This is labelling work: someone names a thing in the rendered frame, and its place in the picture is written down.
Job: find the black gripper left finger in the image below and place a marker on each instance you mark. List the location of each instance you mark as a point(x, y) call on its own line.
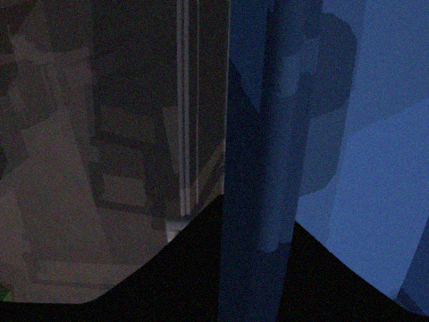
point(180, 284)

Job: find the grey plastic tray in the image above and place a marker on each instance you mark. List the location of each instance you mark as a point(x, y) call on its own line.
point(202, 53)

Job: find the green rectangular block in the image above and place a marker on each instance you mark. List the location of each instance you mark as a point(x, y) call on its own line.
point(5, 295)

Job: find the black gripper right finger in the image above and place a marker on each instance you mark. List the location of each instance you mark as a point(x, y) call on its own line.
point(319, 288)

